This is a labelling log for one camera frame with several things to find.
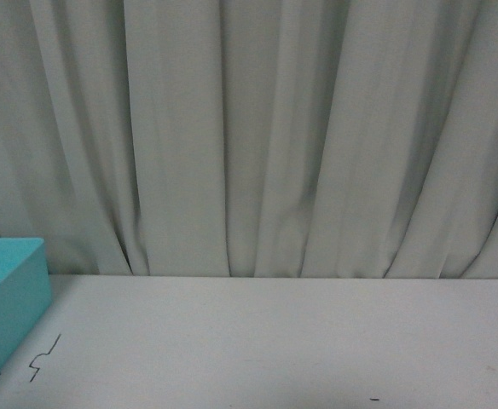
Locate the grey pleated curtain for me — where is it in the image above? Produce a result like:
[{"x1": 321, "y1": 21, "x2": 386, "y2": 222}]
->
[{"x1": 0, "y1": 1, "x2": 498, "y2": 279}]

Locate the turquoise plastic storage bin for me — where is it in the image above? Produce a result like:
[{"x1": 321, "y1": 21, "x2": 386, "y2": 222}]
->
[{"x1": 0, "y1": 238, "x2": 52, "y2": 369}]

